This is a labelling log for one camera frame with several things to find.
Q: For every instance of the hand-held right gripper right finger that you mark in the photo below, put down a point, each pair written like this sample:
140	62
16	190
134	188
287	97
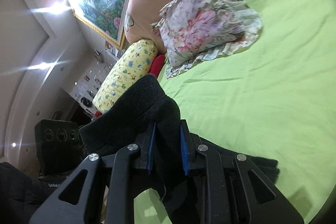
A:
184	150

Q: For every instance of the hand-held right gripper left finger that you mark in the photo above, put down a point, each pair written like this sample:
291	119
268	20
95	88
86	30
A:
151	150

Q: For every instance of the black pants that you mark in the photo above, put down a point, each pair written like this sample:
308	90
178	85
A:
147	103

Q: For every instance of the person's left forearm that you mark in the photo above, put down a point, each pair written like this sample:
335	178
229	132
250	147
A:
18	192

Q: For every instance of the dark wooden desk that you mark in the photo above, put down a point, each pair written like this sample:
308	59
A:
73	113

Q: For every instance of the yellow printed bolster pillow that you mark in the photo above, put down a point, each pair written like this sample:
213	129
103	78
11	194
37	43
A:
123	74

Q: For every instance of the red pillow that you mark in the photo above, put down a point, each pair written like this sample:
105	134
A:
157	64

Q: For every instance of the green bed sheet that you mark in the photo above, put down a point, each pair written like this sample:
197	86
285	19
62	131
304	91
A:
262	95

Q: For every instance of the floral ruffled pillow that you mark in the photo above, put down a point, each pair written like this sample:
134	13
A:
204	22

